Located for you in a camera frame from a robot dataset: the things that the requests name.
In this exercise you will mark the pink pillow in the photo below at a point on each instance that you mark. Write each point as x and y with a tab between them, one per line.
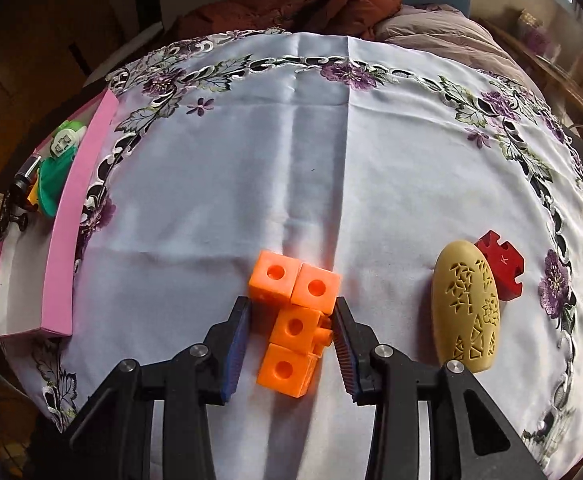
446	30

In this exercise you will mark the orange linked cube blocks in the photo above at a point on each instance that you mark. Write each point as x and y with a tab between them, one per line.
291	330

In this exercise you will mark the green and white plug adapter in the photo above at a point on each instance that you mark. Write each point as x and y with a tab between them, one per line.
66	140

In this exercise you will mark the red puzzle-shaped block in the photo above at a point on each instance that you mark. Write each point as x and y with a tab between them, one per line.
504	270

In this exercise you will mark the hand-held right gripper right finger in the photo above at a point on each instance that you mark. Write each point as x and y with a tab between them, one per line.
344	355

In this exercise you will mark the white floral embroidered tablecloth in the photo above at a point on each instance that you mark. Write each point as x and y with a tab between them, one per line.
321	160

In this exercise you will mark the beige perforated oval case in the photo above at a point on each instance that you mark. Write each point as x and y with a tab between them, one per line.
466	310

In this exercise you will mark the brown quilted jacket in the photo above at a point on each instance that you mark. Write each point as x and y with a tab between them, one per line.
296	10

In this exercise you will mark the dark brown studded disc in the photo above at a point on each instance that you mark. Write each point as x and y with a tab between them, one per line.
1	215

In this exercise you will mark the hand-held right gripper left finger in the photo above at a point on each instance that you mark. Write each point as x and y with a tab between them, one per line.
236	350

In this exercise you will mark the pink and white box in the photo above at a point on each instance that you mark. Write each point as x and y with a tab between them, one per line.
66	260

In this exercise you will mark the green plastic spool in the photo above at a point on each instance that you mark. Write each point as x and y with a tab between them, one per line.
51	185

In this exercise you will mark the grey and black cylinder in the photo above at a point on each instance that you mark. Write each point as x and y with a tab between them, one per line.
23	175

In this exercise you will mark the purple box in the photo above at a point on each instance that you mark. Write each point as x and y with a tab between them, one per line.
539	35

